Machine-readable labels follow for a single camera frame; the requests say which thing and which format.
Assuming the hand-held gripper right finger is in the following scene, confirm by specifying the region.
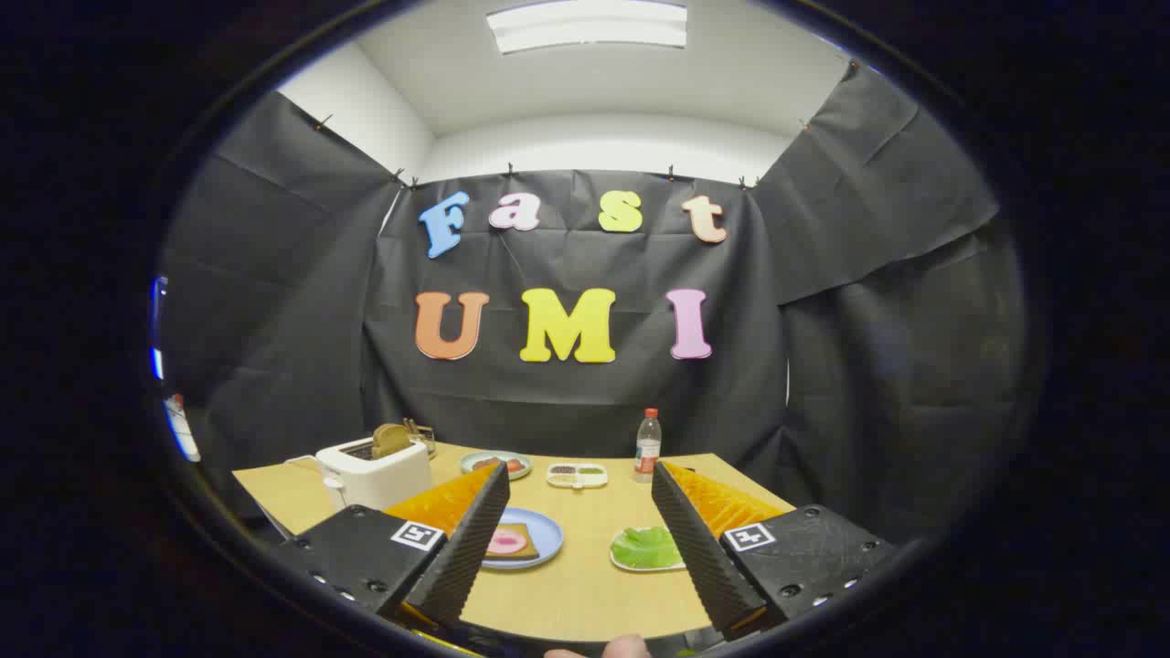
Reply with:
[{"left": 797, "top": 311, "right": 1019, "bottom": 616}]
[{"left": 651, "top": 460, "right": 901, "bottom": 641}]

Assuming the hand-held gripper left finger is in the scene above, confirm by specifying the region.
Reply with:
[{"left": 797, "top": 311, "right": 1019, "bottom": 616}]
[{"left": 274, "top": 460, "right": 511, "bottom": 631}]

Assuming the green lettuce leaf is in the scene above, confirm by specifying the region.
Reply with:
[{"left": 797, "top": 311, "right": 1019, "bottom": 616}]
[{"left": 611, "top": 525, "right": 685, "bottom": 569}]

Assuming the bread slice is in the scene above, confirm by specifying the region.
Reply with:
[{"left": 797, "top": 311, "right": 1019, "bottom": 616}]
[{"left": 484, "top": 523, "right": 540, "bottom": 560}]

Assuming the pale green plate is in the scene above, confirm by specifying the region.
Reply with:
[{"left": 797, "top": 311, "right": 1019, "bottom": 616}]
[{"left": 460, "top": 451, "right": 532, "bottom": 481}]

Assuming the white square plate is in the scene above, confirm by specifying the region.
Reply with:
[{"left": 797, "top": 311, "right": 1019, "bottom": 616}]
[{"left": 610, "top": 525, "right": 688, "bottom": 574}]

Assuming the blue plate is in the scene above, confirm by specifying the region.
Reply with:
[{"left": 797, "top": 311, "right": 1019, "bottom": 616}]
[{"left": 480, "top": 507, "right": 565, "bottom": 571}]

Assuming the clear red-capped plastic bottle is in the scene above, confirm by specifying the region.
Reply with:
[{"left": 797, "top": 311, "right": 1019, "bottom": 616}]
[{"left": 634, "top": 409, "right": 662, "bottom": 483}]

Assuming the white toaster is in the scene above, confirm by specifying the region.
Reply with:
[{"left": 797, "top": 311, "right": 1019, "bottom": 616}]
[{"left": 315, "top": 436, "right": 433, "bottom": 513}]

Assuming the white divided spice dish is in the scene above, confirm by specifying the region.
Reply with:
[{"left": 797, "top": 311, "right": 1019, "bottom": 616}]
[{"left": 547, "top": 462, "right": 609, "bottom": 490}]

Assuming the white and red object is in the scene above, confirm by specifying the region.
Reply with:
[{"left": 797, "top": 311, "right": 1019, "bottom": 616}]
[{"left": 165, "top": 393, "right": 200, "bottom": 462}]

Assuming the ceiling light panel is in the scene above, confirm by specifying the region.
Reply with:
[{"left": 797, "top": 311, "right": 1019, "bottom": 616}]
[{"left": 486, "top": 0, "right": 688, "bottom": 54}]

